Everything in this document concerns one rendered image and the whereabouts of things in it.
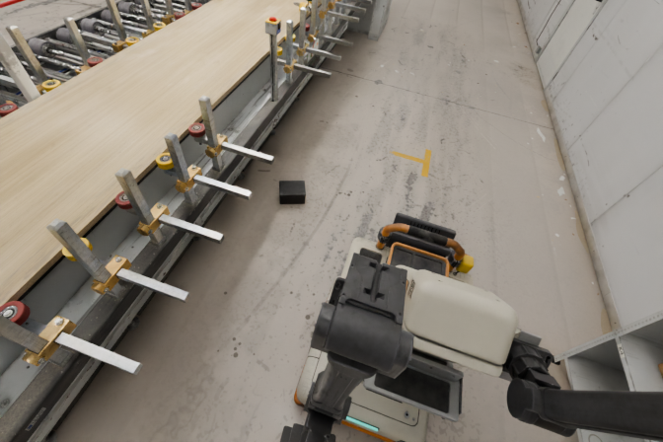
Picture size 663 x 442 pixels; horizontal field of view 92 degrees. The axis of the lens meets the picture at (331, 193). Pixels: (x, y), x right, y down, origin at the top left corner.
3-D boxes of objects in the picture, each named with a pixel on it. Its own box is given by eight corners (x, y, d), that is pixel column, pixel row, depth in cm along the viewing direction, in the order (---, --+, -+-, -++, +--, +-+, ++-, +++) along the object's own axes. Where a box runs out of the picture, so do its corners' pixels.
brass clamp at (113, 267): (133, 265, 124) (128, 258, 121) (107, 297, 116) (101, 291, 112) (119, 260, 125) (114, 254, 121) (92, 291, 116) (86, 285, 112)
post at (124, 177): (167, 244, 145) (129, 169, 109) (162, 250, 143) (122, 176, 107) (160, 242, 145) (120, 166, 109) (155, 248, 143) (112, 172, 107)
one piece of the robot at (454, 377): (361, 340, 105) (376, 317, 89) (444, 371, 102) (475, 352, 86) (348, 394, 95) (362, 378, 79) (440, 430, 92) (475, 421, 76)
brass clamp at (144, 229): (171, 213, 139) (168, 206, 135) (151, 238, 130) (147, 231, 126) (159, 209, 139) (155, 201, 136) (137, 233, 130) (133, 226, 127)
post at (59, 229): (126, 291, 127) (65, 220, 91) (119, 299, 125) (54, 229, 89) (118, 288, 127) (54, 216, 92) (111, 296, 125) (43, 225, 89)
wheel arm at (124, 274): (191, 296, 119) (188, 291, 116) (185, 304, 117) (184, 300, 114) (90, 258, 124) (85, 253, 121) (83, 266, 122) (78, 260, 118)
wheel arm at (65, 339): (144, 365, 101) (139, 361, 98) (136, 377, 99) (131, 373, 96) (28, 319, 106) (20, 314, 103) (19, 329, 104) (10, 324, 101)
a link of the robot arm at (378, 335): (427, 256, 40) (350, 231, 41) (407, 375, 32) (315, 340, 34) (368, 328, 77) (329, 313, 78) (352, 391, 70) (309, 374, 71)
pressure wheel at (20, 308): (29, 341, 102) (6, 330, 93) (7, 334, 102) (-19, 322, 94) (49, 318, 107) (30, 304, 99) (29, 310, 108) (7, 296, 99)
